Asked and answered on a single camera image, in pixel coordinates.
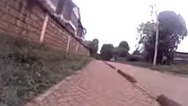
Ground distant trees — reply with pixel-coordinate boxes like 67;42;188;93
82;36;133;64

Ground red brick path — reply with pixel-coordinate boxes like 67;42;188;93
21;52;188;106

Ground pale utility pole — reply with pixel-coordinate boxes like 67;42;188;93
143;4;163;67

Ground big dark tree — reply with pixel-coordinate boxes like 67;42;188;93
132;6;188;68

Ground grass and weeds verge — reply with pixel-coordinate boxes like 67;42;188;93
0;36;96;106

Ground grass verge beyond road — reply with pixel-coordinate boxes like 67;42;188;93
121;57;188;81

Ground brown paved road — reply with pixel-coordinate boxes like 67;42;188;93
101;59;188;106

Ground low building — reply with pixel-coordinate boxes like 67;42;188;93
171;50;188;65

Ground building behind brick wall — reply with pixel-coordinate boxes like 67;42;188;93
11;0;91;42

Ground red brick wall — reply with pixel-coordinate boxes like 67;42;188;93
0;0;98;59

